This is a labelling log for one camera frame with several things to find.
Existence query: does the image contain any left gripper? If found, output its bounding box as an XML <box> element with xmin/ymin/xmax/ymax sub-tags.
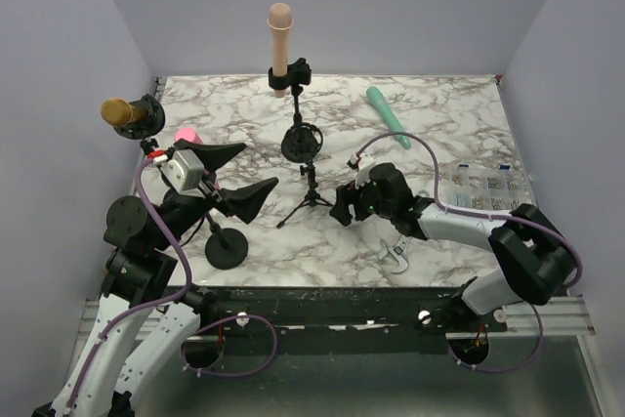
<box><xmin>154</xmin><ymin>138</ymin><xmax>279</xmax><ymax>249</ymax></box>

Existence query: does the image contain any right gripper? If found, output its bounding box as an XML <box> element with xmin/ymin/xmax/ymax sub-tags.
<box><xmin>330</xmin><ymin>172</ymin><xmax>396</xmax><ymax>225</ymax></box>

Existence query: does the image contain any black tripod shock-mount stand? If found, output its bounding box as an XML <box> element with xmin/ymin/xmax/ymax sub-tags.
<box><xmin>275</xmin><ymin>123</ymin><xmax>336</xmax><ymax>230</ymax></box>

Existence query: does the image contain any mint green microphone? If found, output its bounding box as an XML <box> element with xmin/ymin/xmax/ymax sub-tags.
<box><xmin>366</xmin><ymin>86</ymin><xmax>411</xmax><ymax>149</ymax></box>

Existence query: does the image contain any beige microphone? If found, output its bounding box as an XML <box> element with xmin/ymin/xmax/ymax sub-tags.
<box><xmin>268</xmin><ymin>3</ymin><xmax>293</xmax><ymax>77</ymax></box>

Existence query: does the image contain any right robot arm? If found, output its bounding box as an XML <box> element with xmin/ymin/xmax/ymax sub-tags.
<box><xmin>330</xmin><ymin>163</ymin><xmax>577</xmax><ymax>331</ymax></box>

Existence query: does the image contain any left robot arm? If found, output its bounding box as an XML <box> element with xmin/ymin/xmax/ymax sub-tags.
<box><xmin>33</xmin><ymin>139</ymin><xmax>278</xmax><ymax>416</ymax></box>

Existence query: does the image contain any pink microphone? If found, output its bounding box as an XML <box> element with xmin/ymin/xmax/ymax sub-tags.
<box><xmin>175</xmin><ymin>127</ymin><xmax>203</xmax><ymax>145</ymax></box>

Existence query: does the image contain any black round-base pink-mic stand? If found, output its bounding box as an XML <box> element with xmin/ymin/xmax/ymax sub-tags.
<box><xmin>202</xmin><ymin>177</ymin><xmax>249</xmax><ymax>271</ymax></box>

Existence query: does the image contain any black gold-mic stand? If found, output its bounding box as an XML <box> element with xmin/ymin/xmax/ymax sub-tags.
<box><xmin>113</xmin><ymin>94</ymin><xmax>166</xmax><ymax>155</ymax></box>

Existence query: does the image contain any gold microphone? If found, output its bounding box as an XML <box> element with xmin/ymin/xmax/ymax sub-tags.
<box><xmin>101</xmin><ymin>98</ymin><xmax>148</xmax><ymax>127</ymax></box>

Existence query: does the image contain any clear plastic screw box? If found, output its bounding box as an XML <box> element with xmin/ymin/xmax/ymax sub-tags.
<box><xmin>441</xmin><ymin>164</ymin><xmax>531</xmax><ymax>211</ymax></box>

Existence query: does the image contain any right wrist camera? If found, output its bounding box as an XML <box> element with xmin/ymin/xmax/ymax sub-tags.
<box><xmin>348</xmin><ymin>151</ymin><xmax>376</xmax><ymax>188</ymax></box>

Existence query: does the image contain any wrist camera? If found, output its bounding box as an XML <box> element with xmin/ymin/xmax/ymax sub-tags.
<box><xmin>159</xmin><ymin>149</ymin><xmax>205</xmax><ymax>193</ymax></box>
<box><xmin>348</xmin><ymin>151</ymin><xmax>376</xmax><ymax>188</ymax></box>

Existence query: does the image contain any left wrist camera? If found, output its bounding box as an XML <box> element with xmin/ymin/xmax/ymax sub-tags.
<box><xmin>159</xmin><ymin>149</ymin><xmax>205</xmax><ymax>193</ymax></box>

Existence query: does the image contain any red-handled adjustable wrench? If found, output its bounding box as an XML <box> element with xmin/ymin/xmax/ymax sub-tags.
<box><xmin>377</xmin><ymin>189</ymin><xmax>431</xmax><ymax>275</ymax></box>

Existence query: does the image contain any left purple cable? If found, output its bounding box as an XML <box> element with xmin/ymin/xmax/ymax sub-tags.
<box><xmin>62</xmin><ymin>157</ymin><xmax>191</xmax><ymax>413</ymax></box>

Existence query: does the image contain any purple cable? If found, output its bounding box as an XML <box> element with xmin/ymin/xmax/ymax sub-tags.
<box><xmin>62</xmin><ymin>157</ymin><xmax>191</xmax><ymax>413</ymax></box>
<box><xmin>355</xmin><ymin>132</ymin><xmax>585</xmax><ymax>291</ymax></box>

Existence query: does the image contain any black front mounting rail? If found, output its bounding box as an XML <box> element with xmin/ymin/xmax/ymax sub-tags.
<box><xmin>194</xmin><ymin>286</ymin><xmax>507</xmax><ymax>335</ymax></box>

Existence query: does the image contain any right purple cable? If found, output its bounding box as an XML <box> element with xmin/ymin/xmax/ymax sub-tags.
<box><xmin>355</xmin><ymin>132</ymin><xmax>585</xmax><ymax>291</ymax></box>

